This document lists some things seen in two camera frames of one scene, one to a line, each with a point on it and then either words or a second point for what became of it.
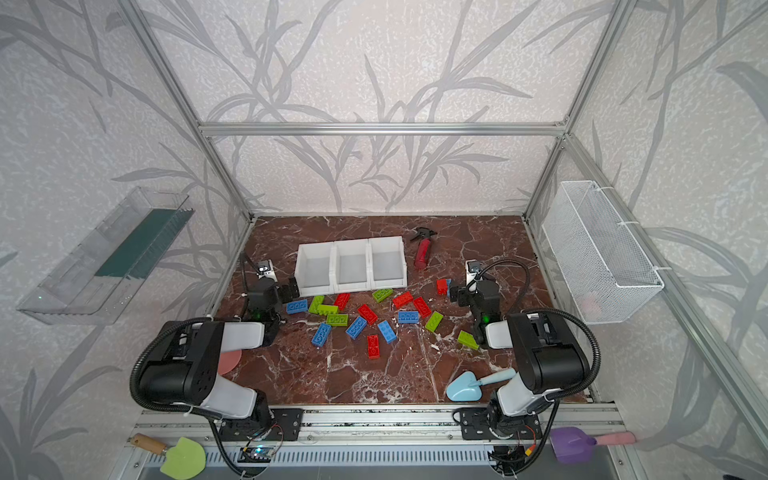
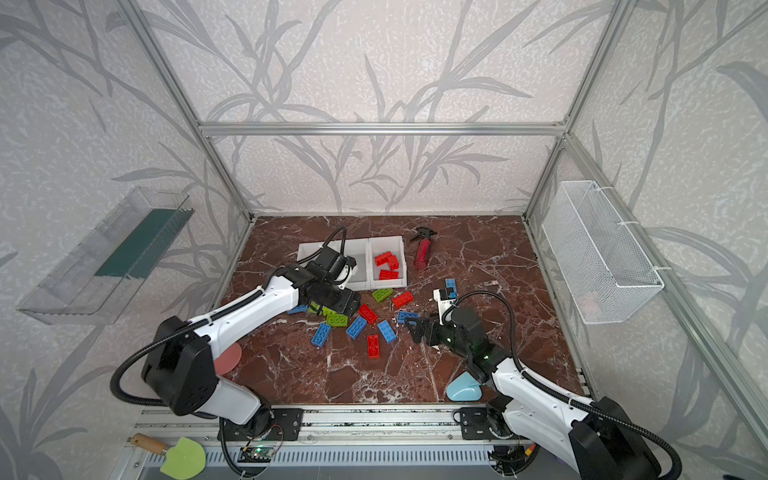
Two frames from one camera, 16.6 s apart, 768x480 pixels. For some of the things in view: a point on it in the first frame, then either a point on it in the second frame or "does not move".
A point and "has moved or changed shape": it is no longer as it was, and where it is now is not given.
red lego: x=368 y=314 does not move
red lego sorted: x=441 y=286 -> x=392 y=261
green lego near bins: x=381 y=295 does not move
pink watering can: x=228 y=361 does not move
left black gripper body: x=279 y=291 -> x=343 y=300
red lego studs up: x=402 y=300 does not move
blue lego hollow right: x=408 y=317 does not move
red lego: x=341 y=299 has moved or changed shape
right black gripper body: x=466 y=293 -> x=429 y=328
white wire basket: x=605 y=267 does not move
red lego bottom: x=373 y=347 does not move
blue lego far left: x=297 y=307 does not move
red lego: x=422 y=307 -> x=388 y=275
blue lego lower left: x=321 y=335 does not move
